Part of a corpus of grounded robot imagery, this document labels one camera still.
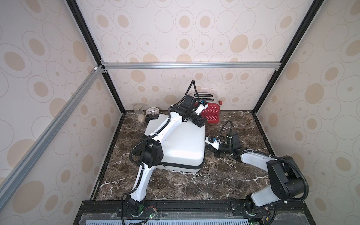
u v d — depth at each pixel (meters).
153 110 1.17
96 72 0.84
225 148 0.76
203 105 0.80
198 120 0.80
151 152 0.56
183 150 0.76
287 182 0.45
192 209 0.75
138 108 1.03
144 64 1.92
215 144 0.77
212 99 1.04
